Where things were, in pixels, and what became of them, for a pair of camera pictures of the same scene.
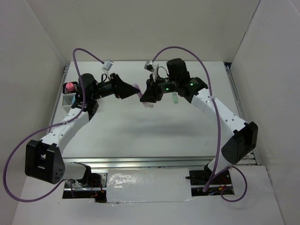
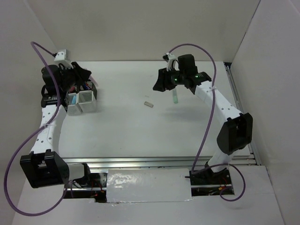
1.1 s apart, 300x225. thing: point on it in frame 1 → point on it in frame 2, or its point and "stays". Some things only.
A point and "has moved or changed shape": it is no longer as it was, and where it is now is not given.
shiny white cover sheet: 148,185 stays
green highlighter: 175,98 stays
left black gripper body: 108,87 → 71,78
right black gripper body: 165,84 → 174,78
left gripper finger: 120,89 → 84,74
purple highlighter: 140,94 has moved or changed shape
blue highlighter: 73,100 stays
